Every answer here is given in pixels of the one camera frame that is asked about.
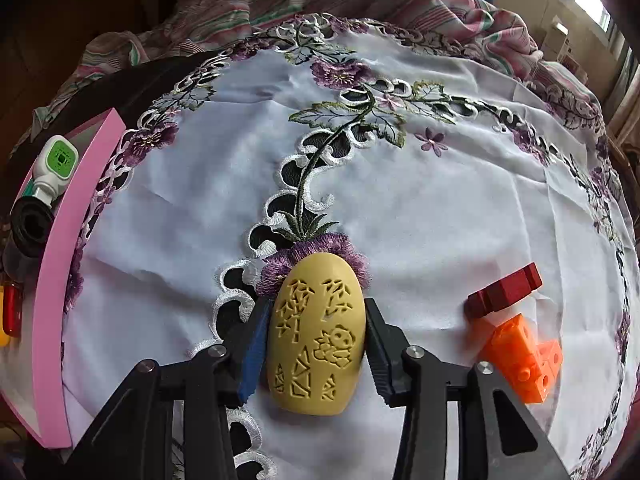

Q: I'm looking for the orange cube building block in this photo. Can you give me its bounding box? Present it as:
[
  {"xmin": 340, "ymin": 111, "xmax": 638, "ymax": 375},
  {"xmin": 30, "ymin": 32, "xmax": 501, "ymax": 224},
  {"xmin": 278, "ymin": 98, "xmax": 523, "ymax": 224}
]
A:
[{"xmin": 470, "ymin": 313, "xmax": 564, "ymax": 405}]

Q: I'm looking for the black ring lens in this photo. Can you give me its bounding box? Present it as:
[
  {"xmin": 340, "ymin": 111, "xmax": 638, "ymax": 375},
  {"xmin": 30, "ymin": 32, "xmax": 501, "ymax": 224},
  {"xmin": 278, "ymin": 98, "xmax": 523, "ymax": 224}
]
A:
[{"xmin": 2, "ymin": 197, "xmax": 56, "ymax": 281}]

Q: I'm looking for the white green thermometer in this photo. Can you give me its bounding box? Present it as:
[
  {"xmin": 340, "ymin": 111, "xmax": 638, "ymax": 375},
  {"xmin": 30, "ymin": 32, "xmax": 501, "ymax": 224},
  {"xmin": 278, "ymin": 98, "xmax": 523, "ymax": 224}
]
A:
[{"xmin": 31, "ymin": 136, "xmax": 80, "ymax": 206}]

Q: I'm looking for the pink green striped blanket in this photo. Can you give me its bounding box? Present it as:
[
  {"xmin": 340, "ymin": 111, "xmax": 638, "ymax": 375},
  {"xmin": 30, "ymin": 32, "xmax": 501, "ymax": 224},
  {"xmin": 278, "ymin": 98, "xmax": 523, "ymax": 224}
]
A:
[{"xmin": 10, "ymin": 0, "xmax": 601, "ymax": 161}]

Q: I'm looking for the cardboard box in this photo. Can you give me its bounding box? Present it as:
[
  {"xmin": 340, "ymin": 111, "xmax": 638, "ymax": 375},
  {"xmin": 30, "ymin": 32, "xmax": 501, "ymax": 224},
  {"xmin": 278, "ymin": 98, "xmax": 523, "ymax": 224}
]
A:
[{"xmin": 542, "ymin": 17, "xmax": 571, "ymax": 61}]

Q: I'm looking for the red metal cylinder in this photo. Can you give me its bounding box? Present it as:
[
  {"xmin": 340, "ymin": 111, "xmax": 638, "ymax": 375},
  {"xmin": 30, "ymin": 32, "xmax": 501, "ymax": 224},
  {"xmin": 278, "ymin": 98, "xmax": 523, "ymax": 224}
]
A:
[{"xmin": 0, "ymin": 282, "xmax": 23, "ymax": 338}]

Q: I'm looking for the pink box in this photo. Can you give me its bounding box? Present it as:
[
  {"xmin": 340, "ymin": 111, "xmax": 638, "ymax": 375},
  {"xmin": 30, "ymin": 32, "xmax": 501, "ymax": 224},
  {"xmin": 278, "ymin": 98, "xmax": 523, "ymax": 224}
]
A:
[{"xmin": 0, "ymin": 108, "xmax": 128, "ymax": 448}]

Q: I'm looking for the yellow carved egg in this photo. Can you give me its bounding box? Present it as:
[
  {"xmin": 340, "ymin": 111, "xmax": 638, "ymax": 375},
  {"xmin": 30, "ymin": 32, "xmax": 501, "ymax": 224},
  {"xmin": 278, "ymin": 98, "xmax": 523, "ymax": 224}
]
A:
[{"xmin": 266, "ymin": 254, "xmax": 367, "ymax": 416}]

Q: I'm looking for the dark red building block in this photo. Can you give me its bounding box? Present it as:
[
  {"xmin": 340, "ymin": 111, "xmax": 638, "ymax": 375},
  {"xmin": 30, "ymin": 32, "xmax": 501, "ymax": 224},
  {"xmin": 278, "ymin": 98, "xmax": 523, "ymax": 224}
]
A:
[{"xmin": 466, "ymin": 262, "xmax": 544, "ymax": 321}]

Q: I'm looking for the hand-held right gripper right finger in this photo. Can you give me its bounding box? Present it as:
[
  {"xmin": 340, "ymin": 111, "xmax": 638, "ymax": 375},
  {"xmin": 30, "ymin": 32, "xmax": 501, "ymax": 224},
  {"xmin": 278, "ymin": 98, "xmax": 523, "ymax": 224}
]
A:
[{"xmin": 364, "ymin": 297, "xmax": 571, "ymax": 480}]

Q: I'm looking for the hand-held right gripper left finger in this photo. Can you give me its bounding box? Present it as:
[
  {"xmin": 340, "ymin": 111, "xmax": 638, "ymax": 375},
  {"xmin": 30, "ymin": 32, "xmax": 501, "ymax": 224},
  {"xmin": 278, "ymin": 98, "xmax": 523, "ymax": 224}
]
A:
[{"xmin": 65, "ymin": 297, "xmax": 276, "ymax": 480}]

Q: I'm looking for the white embroidered floral tablecloth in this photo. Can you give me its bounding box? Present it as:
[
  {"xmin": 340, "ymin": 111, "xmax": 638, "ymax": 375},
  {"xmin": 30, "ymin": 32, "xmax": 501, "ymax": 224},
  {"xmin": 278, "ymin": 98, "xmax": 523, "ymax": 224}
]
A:
[{"xmin": 60, "ymin": 12, "xmax": 638, "ymax": 480}]

